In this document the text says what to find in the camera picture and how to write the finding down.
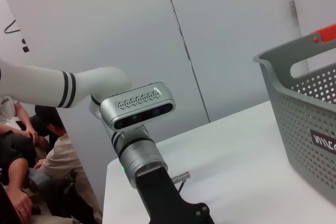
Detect grey perforated storage bin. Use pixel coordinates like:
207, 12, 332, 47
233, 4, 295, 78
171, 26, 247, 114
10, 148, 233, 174
253, 23, 336, 204

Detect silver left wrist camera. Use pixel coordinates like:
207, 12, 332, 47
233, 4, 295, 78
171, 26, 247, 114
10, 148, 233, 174
99, 81, 176, 132

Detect person in white shirt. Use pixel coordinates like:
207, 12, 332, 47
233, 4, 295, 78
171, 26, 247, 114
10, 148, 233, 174
0, 97, 40, 143

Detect person in dark top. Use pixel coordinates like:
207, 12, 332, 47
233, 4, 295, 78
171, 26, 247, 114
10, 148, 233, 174
0, 129, 37, 224

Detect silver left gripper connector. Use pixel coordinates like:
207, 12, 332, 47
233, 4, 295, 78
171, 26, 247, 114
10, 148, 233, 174
172, 171, 192, 183

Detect dark chair armrest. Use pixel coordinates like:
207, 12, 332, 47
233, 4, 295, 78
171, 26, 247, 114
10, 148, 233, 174
27, 167, 51, 191

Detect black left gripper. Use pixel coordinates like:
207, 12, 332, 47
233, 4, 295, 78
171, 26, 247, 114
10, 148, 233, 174
135, 166, 215, 224

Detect white banner black marks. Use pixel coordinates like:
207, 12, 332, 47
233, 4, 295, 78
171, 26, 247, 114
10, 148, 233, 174
0, 0, 35, 61

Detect person in beige shirt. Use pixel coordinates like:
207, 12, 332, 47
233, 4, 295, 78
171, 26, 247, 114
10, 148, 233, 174
33, 104, 103, 221

